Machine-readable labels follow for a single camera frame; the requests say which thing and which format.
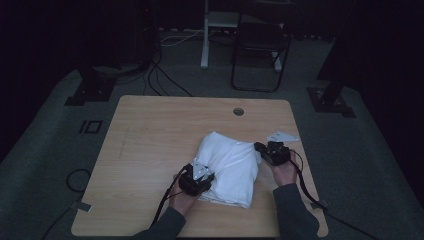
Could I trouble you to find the hand-held gripper cable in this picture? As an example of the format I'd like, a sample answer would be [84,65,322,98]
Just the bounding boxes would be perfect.
[149,166,188,228]
[288,149,381,240]

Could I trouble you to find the white skirt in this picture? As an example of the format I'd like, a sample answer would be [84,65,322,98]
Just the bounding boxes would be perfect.
[192,131,264,210]

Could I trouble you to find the white desk frame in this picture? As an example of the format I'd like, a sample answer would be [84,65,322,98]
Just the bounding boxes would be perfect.
[199,0,284,73]

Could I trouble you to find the person's right hand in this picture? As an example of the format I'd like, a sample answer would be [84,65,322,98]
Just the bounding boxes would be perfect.
[269,159,299,188]

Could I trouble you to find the right hand-held gripper cable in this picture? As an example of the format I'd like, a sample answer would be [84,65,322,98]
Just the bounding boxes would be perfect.
[288,149,381,240]

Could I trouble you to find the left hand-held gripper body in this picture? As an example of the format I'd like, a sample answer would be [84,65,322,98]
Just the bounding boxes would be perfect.
[178,158,212,197]

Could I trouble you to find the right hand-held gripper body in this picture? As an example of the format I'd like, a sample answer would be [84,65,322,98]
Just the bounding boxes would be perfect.
[261,130,300,167]

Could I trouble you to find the black metal stand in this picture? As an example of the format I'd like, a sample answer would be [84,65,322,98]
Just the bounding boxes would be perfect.
[306,76,357,118]
[64,64,118,107]

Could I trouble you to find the grey tape piece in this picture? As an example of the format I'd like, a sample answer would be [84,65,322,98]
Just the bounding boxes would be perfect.
[70,200,93,213]
[309,199,330,210]

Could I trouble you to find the black floor cables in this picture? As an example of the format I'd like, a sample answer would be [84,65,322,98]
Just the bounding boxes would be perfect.
[142,49,194,98]

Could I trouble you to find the left hand-held gripper cable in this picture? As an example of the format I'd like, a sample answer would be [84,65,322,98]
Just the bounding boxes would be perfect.
[149,166,188,228]

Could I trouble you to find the white floor cable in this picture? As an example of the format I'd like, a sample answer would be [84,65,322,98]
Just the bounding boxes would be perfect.
[159,28,205,47]

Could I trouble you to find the black looped floor cable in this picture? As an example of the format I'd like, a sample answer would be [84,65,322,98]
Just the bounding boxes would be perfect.
[39,168,93,240]

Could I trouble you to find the person's left hand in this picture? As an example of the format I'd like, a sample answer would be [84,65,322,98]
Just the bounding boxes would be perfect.
[168,181,202,218]

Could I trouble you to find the black folding chair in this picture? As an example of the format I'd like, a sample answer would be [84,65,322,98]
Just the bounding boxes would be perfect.
[230,20,293,94]

